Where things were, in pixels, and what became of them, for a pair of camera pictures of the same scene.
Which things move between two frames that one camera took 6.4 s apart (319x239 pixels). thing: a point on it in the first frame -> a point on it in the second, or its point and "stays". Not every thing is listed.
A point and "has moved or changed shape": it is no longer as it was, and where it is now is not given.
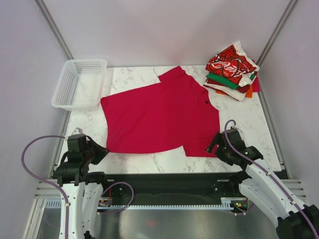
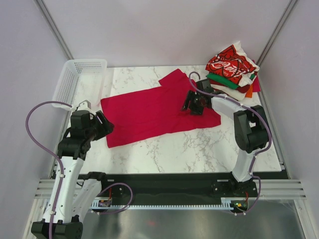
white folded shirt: [234, 93] stays
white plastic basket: [80, 84] stays
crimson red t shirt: [175, 115] has moved or changed shape
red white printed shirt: [234, 63] stays
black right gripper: [217, 139] -> [191, 95]
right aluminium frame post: [275, 33] stays
